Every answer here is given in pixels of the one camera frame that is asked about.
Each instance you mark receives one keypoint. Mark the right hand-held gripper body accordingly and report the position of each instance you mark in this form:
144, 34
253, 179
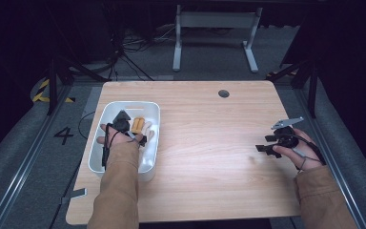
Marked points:
286, 138

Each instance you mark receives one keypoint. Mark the person's left hand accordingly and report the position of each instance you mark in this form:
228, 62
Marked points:
120, 140

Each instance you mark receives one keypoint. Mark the person's right hand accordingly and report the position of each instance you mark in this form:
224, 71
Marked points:
308, 156

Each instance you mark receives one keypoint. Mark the white plastic bin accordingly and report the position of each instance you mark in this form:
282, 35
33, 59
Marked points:
149, 152

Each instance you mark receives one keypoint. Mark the grey metal desk frame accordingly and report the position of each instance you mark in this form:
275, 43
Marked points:
216, 19

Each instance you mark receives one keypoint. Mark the grey tape piece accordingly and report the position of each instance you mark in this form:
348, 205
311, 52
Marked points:
76, 193

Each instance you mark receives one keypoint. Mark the black metal stand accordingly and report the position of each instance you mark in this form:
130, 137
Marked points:
311, 82
53, 82

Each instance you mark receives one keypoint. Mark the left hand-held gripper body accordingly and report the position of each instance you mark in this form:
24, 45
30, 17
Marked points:
120, 122

